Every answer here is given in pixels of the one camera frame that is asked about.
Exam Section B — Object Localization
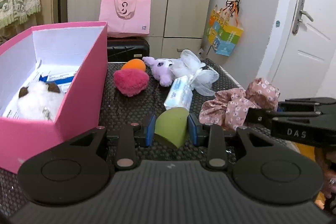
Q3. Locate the pink floral scrunchie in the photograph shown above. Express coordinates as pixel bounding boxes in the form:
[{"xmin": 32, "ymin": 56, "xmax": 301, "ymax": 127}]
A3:
[{"xmin": 199, "ymin": 78, "xmax": 280, "ymax": 130}]

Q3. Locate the white tissue pack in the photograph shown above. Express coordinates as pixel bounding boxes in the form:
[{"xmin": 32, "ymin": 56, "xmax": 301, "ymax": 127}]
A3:
[{"xmin": 163, "ymin": 76, "xmax": 193, "ymax": 111}]

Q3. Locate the white plush cat toy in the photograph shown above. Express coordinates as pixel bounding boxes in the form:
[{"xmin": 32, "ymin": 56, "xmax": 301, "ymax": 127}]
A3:
[{"xmin": 17, "ymin": 81, "xmax": 65, "ymax": 121}]

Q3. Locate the green makeup sponge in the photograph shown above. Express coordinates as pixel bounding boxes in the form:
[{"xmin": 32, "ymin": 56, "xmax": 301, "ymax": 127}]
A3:
[{"xmin": 154, "ymin": 107, "xmax": 189, "ymax": 149}]

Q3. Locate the blue tissue pack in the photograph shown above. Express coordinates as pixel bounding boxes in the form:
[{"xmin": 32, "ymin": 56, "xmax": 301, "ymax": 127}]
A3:
[{"xmin": 39, "ymin": 71, "xmax": 76, "ymax": 93}]

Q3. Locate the red heart plush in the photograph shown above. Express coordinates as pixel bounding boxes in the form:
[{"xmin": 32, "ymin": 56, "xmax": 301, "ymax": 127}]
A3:
[{"xmin": 113, "ymin": 69, "xmax": 149, "ymax": 97}]

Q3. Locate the purple plush toy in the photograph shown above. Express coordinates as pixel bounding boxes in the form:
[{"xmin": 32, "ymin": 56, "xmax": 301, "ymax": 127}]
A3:
[{"xmin": 142, "ymin": 57, "xmax": 175, "ymax": 87}]

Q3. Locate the orange makeup sponge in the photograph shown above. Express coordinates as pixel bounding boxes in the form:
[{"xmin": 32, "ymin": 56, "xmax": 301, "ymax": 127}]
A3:
[{"xmin": 121, "ymin": 59, "xmax": 146, "ymax": 72}]

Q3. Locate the pink cardboard box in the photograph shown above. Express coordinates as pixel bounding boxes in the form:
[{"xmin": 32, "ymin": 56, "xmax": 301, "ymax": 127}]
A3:
[{"xmin": 1, "ymin": 22, "xmax": 108, "ymax": 173}]

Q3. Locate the white door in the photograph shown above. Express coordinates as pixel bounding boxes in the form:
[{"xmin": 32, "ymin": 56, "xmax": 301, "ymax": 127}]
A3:
[{"xmin": 272, "ymin": 0, "xmax": 335, "ymax": 100}]

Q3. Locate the colourful paper gift bag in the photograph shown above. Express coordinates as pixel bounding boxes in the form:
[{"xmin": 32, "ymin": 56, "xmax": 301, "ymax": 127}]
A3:
[{"xmin": 205, "ymin": 0, "xmax": 244, "ymax": 57}]

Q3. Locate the black suitcase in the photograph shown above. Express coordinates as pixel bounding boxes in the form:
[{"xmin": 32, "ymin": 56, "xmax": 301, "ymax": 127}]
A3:
[{"xmin": 107, "ymin": 36, "xmax": 150, "ymax": 63}]

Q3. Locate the pink tote bag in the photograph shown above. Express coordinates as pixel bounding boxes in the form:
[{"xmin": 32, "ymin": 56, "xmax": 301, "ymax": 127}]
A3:
[{"xmin": 98, "ymin": 0, "xmax": 151, "ymax": 38}]

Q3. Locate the silver door handle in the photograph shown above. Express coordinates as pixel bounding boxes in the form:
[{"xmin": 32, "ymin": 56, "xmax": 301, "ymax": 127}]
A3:
[{"xmin": 292, "ymin": 0, "xmax": 314, "ymax": 35}]

